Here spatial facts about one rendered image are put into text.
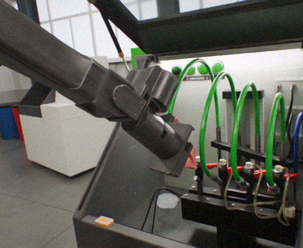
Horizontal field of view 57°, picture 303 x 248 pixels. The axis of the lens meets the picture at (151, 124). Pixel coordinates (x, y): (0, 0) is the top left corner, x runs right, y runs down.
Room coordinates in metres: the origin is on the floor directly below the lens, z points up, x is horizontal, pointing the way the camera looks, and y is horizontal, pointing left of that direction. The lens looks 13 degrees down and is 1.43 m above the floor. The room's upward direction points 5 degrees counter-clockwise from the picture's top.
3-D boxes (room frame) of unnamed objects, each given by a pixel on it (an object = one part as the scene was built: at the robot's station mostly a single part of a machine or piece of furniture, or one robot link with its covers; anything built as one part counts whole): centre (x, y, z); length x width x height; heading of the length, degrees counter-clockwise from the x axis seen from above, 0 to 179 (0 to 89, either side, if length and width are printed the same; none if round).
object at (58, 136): (4.04, 1.36, 1.00); 1.30 x 1.09 x 1.99; 45
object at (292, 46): (1.07, -0.29, 1.43); 0.54 x 0.03 x 0.02; 57
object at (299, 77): (0.94, -0.49, 1.20); 0.13 x 0.03 x 0.31; 57
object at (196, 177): (0.84, -0.14, 0.99); 0.05 x 0.03 x 0.21; 147
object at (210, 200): (0.79, -0.24, 0.91); 0.34 x 0.10 x 0.15; 57
